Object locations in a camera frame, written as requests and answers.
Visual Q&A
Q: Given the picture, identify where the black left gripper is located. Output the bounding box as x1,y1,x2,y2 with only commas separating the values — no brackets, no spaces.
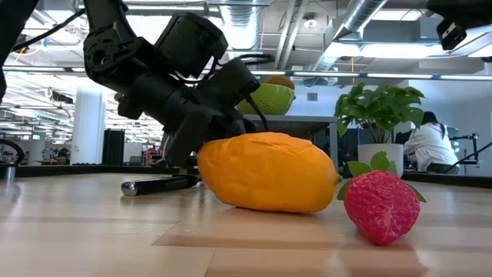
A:
163,86,257,168

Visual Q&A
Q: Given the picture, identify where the green colander bowl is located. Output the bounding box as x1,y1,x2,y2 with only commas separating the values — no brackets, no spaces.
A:
236,82,297,116

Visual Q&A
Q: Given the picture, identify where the long yellow toy fruit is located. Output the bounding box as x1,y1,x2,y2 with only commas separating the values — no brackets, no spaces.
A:
196,132,342,215

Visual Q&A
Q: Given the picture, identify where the black-handled kitchen knife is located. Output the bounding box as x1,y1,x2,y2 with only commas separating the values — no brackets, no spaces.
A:
120,173,201,197

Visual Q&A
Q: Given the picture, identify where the grey perforated metal stand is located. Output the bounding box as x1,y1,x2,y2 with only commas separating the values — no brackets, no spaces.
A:
241,114,339,172

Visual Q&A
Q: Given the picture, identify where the large toy strawberry with leaves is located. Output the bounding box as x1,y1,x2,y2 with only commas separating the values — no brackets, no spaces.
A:
337,150,427,247

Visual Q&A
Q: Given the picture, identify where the black cabinet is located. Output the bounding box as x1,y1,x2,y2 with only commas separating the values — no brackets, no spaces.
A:
101,128,126,166

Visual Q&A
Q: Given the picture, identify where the white building column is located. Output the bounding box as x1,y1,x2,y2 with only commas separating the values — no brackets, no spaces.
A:
70,86,107,166

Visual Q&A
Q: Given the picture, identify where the large plant in white pot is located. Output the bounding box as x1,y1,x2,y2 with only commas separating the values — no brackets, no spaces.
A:
333,82,426,179

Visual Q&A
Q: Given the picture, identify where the person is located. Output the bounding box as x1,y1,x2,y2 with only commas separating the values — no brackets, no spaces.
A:
403,111,460,175

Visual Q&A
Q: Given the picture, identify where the black round wheel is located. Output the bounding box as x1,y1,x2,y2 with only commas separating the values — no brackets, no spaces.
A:
0,138,25,165

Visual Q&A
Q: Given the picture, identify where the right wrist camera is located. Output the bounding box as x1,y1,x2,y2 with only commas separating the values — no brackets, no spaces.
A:
436,18,468,51

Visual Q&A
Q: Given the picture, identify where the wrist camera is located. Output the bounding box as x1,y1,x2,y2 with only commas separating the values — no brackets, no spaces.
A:
436,18,468,51
193,57,261,113

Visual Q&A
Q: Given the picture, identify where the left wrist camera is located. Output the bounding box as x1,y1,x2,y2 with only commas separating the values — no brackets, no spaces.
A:
193,57,261,113

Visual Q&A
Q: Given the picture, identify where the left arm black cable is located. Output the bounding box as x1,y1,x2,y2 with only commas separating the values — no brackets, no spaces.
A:
228,52,276,132

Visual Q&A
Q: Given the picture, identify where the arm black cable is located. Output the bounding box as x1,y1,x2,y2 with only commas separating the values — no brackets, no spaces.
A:
228,52,276,132
444,141,492,174

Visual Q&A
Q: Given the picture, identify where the silver ceiling duct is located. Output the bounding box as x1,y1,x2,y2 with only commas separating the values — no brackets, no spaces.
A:
219,0,270,53

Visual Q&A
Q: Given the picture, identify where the black aluminium table frame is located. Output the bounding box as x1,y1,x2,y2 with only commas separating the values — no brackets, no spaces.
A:
15,164,492,189

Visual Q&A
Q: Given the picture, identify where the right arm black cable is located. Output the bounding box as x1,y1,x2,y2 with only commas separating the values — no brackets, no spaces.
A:
444,141,492,174

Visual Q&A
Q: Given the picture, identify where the silver metal post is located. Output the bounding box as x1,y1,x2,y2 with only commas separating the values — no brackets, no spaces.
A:
0,162,18,182

